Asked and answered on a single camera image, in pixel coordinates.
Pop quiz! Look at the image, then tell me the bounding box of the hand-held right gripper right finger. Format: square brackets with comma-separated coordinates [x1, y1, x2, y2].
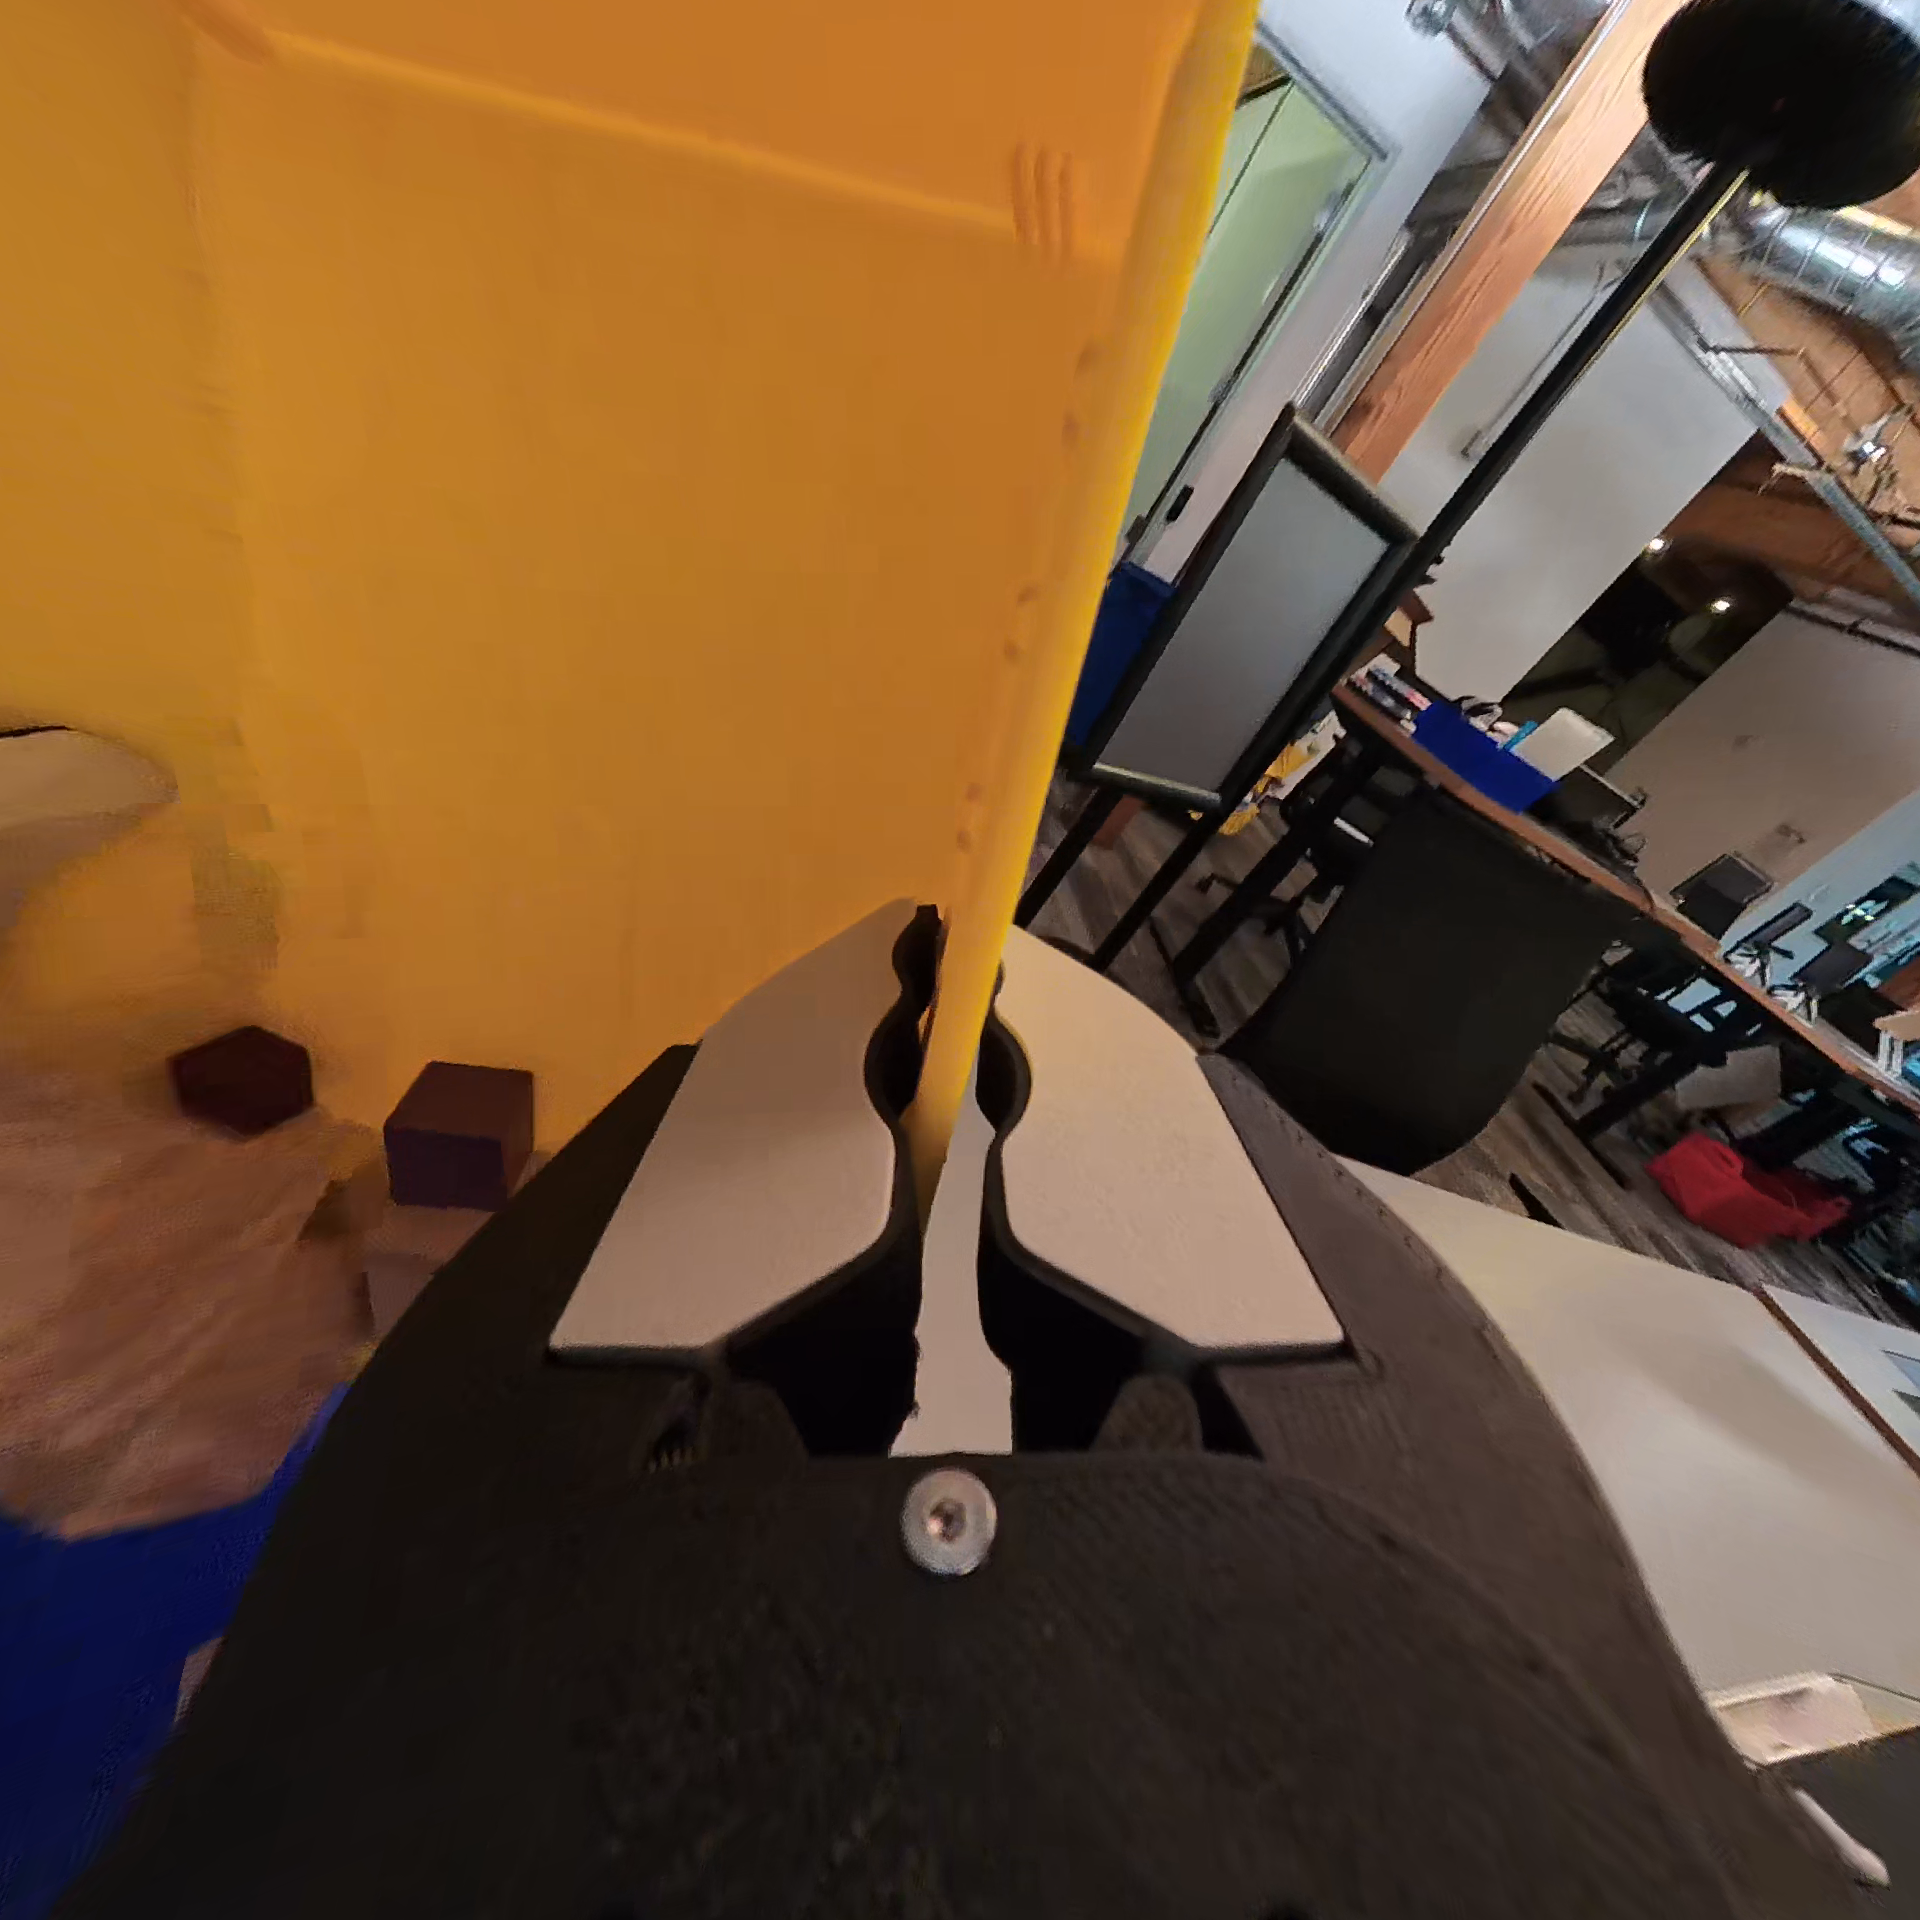
[979, 928, 1349, 1366]

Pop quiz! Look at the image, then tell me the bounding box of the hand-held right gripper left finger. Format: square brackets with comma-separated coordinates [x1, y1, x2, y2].
[547, 900, 943, 1365]

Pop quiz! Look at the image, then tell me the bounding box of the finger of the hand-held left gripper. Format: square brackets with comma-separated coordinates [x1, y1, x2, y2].
[0, 728, 183, 932]

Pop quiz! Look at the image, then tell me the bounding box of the pile of wooden cubes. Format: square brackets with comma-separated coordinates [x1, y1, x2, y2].
[0, 1020, 542, 1539]

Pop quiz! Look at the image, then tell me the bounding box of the yellow plastic box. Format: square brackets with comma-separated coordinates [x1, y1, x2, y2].
[0, 0, 1261, 1187]

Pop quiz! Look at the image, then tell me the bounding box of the blue plastic box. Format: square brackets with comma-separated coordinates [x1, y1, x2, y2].
[0, 1388, 353, 1920]

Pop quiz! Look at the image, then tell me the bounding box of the black mesh office chair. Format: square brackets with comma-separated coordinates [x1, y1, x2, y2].
[1237, 786, 1643, 1180]

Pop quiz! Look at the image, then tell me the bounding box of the blue storage bin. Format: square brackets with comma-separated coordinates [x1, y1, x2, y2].
[1417, 697, 1560, 816]

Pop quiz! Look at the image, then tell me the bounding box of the black-framed whiteboard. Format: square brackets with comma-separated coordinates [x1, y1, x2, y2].
[1072, 405, 1419, 818]

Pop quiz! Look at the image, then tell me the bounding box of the long wooden desk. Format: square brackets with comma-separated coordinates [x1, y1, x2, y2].
[1334, 675, 1920, 1120]

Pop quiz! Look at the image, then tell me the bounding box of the red bag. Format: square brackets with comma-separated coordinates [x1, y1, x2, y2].
[1648, 1126, 1854, 1250]

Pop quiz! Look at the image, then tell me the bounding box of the wood-framed panel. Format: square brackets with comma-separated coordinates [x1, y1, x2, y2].
[1756, 1282, 1920, 1472]

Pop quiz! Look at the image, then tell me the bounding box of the white rounded base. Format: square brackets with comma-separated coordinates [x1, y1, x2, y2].
[1708, 1669, 1894, 1777]

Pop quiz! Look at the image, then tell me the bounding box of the glass door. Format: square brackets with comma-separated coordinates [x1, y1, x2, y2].
[1125, 29, 1390, 528]

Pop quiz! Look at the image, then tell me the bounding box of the black round-head pole stand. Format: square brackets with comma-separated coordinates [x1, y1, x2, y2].
[1087, 0, 1911, 970]

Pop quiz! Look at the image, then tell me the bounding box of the white cable with plug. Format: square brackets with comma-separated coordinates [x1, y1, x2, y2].
[1787, 1777, 1894, 1892]

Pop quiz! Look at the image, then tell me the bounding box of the silver spiral duct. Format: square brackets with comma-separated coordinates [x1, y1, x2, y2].
[1695, 194, 1920, 324]

